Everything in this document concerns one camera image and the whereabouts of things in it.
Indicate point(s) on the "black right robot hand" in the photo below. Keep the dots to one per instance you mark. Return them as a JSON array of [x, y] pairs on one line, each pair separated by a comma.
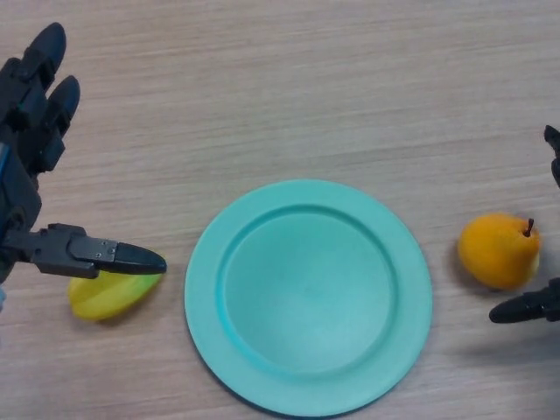
[[525, 308]]

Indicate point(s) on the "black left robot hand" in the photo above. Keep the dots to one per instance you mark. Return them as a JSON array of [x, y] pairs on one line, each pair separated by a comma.
[[24, 135]]

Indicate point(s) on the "yellow orange pear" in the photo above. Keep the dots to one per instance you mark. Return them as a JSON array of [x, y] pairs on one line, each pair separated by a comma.
[[496, 254]]

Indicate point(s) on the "teal round plate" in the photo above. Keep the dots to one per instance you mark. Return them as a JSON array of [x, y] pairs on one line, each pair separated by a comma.
[[308, 302]]

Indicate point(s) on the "yellow green starfruit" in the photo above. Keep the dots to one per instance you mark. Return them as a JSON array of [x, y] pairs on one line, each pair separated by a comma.
[[109, 297]]

